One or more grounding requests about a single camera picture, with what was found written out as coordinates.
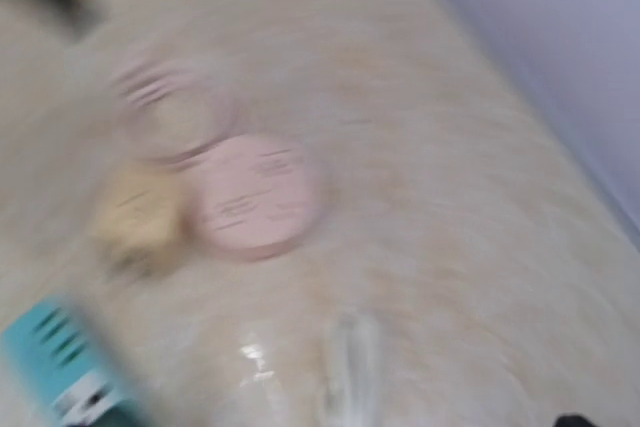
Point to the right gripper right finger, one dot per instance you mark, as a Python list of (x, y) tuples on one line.
[(573, 420)]

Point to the beige cube socket adapter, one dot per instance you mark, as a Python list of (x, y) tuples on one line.
[(138, 221)]

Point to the teal power strip with cord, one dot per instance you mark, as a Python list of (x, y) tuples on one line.
[(77, 379)]

